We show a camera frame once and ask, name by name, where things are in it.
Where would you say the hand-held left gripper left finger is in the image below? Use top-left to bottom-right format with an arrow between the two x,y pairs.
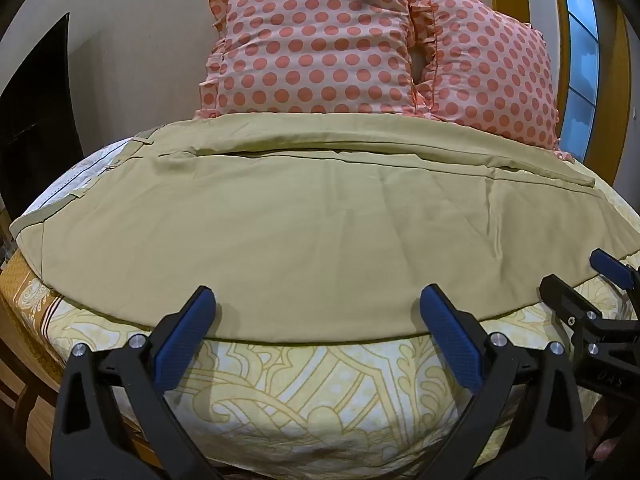
49,285 -> 224,480

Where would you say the dark doorway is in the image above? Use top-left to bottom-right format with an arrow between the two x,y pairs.
0,12 -> 86,222

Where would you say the person's right hand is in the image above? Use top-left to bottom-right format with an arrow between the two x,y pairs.
586,404 -> 638,463

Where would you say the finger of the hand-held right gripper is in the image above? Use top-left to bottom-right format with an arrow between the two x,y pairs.
539,273 -> 640,395
589,248 -> 640,292

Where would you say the wooden bed frame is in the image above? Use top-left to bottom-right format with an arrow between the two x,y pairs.
0,247 -> 153,480

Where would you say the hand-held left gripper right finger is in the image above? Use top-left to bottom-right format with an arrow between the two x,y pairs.
419,283 -> 589,480

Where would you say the yellow patterned bed sheet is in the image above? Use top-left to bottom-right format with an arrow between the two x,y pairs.
4,160 -> 638,467

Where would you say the wooden framed window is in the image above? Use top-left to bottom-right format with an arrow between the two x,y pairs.
489,0 -> 632,188

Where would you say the pink polka dot pillow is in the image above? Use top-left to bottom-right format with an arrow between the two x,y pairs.
194,0 -> 441,121
412,0 -> 576,163

